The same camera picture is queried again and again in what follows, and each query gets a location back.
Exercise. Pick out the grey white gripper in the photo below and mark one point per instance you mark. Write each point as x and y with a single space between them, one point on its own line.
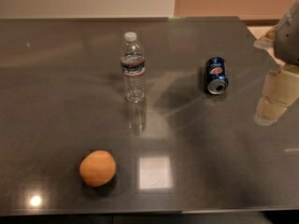
288 44

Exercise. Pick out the orange fruit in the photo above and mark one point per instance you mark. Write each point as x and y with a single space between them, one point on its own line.
98 168

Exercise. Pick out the clear plastic water bottle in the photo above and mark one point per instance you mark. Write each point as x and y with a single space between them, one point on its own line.
133 68

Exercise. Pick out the blue pepsi soda can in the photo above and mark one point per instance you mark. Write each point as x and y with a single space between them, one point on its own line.
216 76

